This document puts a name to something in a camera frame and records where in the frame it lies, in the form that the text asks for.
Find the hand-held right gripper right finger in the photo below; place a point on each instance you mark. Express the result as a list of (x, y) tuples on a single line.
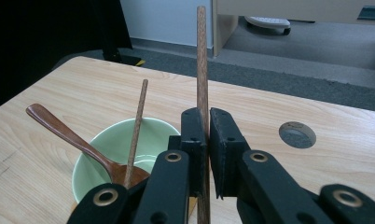
[(226, 149)]

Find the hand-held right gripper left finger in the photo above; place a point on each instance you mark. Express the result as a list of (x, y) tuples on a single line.
[(195, 137)]

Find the brown wooden chopstick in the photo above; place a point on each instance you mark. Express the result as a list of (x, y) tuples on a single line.
[(201, 62), (138, 118)]

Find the green ceramic bowl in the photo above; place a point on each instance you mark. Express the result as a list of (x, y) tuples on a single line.
[(114, 140)]

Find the brown wooden spoon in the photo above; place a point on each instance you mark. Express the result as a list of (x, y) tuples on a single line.
[(61, 127)]

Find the black stand base striped edge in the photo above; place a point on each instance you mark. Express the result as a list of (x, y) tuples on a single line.
[(126, 59)]

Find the white cabinet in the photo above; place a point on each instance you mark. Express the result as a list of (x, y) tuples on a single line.
[(163, 18)]

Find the chair base with caster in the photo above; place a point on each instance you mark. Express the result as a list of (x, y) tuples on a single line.
[(266, 22)]

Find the black curtain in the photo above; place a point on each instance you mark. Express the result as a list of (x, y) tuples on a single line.
[(36, 37)]

